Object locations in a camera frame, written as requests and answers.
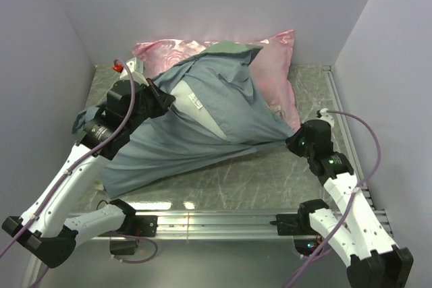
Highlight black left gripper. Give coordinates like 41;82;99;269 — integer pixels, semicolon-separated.
126;77;175;132

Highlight blue green brown pillowcase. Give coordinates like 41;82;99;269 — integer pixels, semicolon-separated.
71;40;294;198

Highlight white pillow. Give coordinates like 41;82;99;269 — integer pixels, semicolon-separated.
170;80;233;142

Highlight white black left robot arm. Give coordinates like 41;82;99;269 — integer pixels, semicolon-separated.
2;80;175;268

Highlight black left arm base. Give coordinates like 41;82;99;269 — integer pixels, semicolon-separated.
115;215;158;237

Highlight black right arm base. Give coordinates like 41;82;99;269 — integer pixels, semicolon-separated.
269;214;317;236

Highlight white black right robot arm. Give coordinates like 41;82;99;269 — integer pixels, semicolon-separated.
287;117;414;287

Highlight pink satin rose pillow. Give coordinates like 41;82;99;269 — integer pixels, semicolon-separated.
132;30;300;131

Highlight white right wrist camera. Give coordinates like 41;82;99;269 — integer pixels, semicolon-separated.
317;108;335;127

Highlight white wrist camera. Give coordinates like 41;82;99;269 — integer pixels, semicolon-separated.
317;108;335;127
126;57;149;86

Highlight aluminium right side rail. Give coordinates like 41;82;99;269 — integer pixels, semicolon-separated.
323;65;387;214

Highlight aluminium rail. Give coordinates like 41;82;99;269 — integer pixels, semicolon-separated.
136;210;315;240
323;65;387;214

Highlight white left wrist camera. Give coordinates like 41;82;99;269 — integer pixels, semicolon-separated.
126;57;149;86

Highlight aluminium front rail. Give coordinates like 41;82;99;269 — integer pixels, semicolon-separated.
136;210;315;240

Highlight purple cable loop under rail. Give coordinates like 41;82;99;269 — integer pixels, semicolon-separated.
113;235;159;264

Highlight black box under rail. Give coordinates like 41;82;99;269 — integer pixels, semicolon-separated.
109;239;138;256

